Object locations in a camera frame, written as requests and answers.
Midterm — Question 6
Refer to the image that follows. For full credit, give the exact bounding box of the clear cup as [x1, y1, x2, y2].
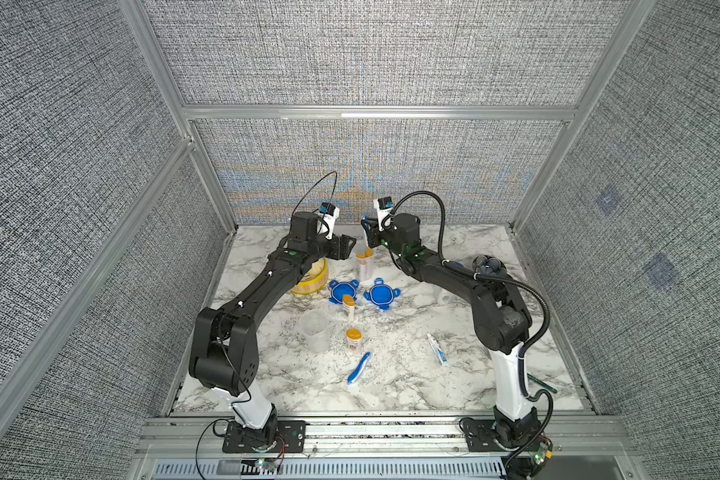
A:
[298, 309, 330, 353]
[355, 256, 374, 284]
[433, 286, 454, 305]

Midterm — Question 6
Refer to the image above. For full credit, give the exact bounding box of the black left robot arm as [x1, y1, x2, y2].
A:
[188, 202, 356, 448]

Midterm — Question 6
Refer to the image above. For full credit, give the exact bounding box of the grey bowl with stones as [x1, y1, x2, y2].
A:
[472, 255, 507, 279]

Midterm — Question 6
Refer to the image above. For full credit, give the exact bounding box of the blue lid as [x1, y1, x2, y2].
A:
[328, 280, 360, 305]
[363, 278, 401, 311]

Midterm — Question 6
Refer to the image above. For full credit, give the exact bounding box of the clear cup back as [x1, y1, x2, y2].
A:
[355, 256, 374, 284]

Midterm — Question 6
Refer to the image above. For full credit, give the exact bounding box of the aluminium front rail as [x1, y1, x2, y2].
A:
[133, 411, 637, 460]

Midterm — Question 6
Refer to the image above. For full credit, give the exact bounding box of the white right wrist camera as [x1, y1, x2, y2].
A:
[373, 196, 394, 231]

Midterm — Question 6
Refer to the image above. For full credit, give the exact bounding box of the blue lid left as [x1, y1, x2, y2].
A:
[328, 280, 360, 305]

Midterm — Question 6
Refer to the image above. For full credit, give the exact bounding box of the yellow steamer basket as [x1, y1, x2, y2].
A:
[290, 258, 329, 295]

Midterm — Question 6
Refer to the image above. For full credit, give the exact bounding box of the orange cap bottle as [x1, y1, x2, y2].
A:
[345, 328, 363, 352]
[356, 248, 374, 265]
[342, 295, 356, 324]

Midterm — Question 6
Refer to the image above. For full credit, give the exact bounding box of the green handled fork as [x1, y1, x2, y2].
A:
[527, 373, 558, 394]

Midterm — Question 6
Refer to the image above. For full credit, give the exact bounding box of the blue lid middle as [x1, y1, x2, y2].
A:
[363, 278, 401, 311]

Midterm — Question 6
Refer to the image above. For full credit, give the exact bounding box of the toothpaste tube vertical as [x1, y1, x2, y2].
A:
[426, 333, 449, 366]

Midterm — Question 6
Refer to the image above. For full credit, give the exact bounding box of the blue toothbrush left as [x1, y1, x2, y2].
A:
[347, 352, 372, 385]

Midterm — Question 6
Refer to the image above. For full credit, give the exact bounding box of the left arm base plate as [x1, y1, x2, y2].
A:
[222, 420, 307, 454]

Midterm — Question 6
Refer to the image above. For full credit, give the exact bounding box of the orange cap bottle front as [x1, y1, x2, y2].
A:
[345, 328, 363, 352]

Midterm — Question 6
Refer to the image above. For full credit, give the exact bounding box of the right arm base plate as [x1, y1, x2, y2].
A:
[458, 417, 553, 454]

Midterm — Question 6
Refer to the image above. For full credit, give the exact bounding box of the orange cap bottle lying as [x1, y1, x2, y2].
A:
[342, 295, 356, 324]

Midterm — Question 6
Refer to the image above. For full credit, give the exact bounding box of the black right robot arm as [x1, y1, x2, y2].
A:
[361, 191, 554, 458]

